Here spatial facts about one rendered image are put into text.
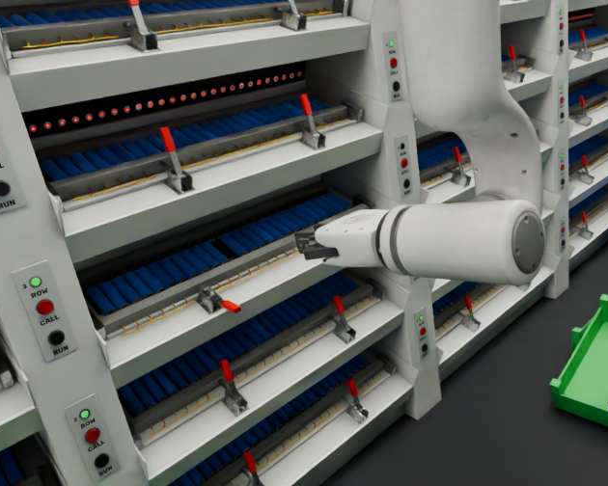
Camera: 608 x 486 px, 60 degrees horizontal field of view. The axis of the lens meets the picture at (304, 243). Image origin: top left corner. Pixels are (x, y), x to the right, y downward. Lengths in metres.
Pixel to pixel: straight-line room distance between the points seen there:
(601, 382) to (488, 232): 0.91
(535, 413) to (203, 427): 0.76
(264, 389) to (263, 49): 0.57
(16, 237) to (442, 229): 0.48
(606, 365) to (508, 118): 0.95
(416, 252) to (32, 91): 0.47
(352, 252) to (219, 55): 0.36
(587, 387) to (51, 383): 1.10
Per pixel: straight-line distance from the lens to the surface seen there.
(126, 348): 0.79
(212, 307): 0.82
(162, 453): 0.90
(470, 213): 0.54
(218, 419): 0.92
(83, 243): 0.72
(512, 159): 0.61
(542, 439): 1.28
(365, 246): 0.61
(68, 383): 0.76
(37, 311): 0.71
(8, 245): 0.69
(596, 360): 1.43
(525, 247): 0.54
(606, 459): 1.25
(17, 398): 0.77
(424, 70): 0.51
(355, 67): 1.05
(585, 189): 1.89
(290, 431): 1.10
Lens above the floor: 0.83
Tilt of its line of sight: 19 degrees down
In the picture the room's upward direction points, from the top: 10 degrees counter-clockwise
